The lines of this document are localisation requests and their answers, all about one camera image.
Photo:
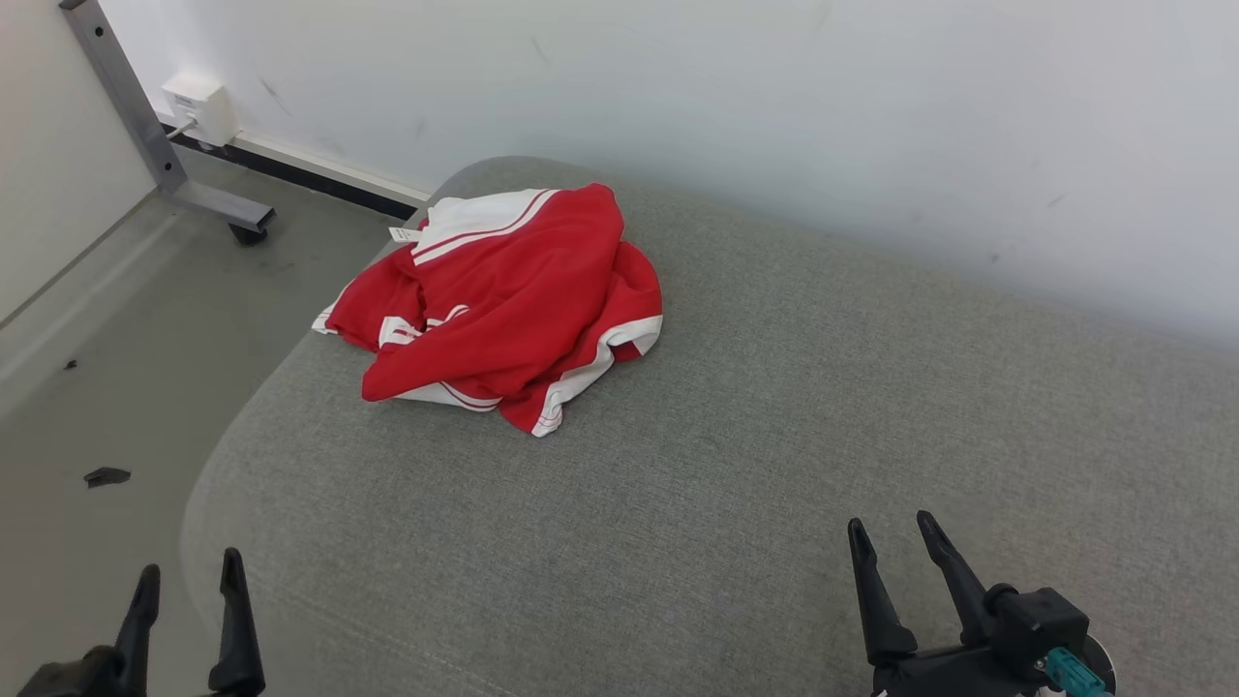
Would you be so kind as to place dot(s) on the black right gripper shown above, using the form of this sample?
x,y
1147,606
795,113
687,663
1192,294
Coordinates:
x,y
958,678

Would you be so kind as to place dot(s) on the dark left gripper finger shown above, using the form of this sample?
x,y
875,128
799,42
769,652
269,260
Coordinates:
x,y
140,629
235,649

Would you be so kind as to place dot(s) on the red shorts with white trim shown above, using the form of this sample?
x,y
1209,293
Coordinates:
x,y
619,319

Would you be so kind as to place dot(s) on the red Bulls basketball jersey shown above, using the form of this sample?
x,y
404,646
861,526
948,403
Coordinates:
x,y
484,290

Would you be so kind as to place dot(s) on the black scrap on floor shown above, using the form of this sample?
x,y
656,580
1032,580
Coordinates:
x,y
106,476

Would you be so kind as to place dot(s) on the grey fabric sofa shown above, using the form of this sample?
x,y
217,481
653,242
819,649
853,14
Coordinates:
x,y
736,465

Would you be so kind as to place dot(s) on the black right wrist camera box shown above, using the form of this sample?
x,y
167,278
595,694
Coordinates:
x,y
1036,624

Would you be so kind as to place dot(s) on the teal right camera connector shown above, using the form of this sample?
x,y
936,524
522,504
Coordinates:
x,y
1070,670

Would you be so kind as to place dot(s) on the white wall baseboard strip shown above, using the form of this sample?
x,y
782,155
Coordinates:
x,y
319,172

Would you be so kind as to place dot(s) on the grey metal frame leg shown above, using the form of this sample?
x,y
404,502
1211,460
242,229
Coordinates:
x,y
135,106

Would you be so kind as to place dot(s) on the white wall socket box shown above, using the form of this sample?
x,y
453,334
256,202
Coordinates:
x,y
203,105

